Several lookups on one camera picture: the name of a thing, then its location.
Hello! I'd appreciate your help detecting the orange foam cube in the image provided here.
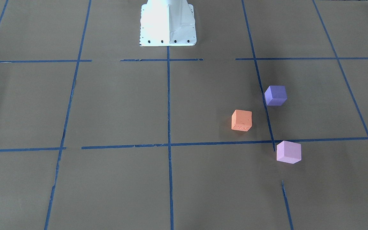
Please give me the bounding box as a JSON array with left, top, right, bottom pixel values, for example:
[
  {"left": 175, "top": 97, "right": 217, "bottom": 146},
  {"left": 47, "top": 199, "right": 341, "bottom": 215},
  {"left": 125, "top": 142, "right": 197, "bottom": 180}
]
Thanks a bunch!
[{"left": 231, "top": 109, "right": 252, "bottom": 132}]

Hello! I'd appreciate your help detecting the dark purple foam cube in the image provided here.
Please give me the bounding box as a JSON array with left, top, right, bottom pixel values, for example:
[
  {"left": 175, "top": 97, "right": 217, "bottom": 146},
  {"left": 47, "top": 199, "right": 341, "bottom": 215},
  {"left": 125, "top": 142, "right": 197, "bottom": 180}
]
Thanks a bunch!
[{"left": 264, "top": 85, "right": 288, "bottom": 106}]

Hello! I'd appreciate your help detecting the light pink foam cube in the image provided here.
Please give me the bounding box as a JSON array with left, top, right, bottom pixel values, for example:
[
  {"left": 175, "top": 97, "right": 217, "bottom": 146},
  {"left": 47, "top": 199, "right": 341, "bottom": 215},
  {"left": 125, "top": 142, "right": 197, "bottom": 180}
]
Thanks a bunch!
[{"left": 276, "top": 140, "right": 302, "bottom": 164}]

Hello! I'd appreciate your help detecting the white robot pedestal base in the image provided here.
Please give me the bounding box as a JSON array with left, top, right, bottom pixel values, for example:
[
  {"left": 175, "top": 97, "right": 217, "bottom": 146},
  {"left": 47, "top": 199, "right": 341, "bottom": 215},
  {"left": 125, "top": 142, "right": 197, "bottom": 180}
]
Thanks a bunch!
[{"left": 139, "top": 0, "right": 197, "bottom": 47}]

